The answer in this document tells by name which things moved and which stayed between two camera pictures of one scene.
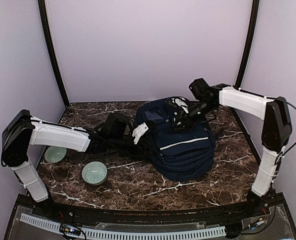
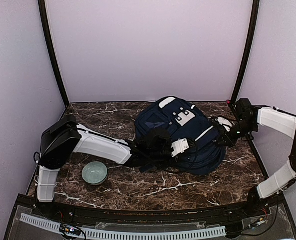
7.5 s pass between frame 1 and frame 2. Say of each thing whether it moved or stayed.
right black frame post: stayed
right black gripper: moved
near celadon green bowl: stayed
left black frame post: stayed
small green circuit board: stayed
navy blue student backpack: moved
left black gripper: moved
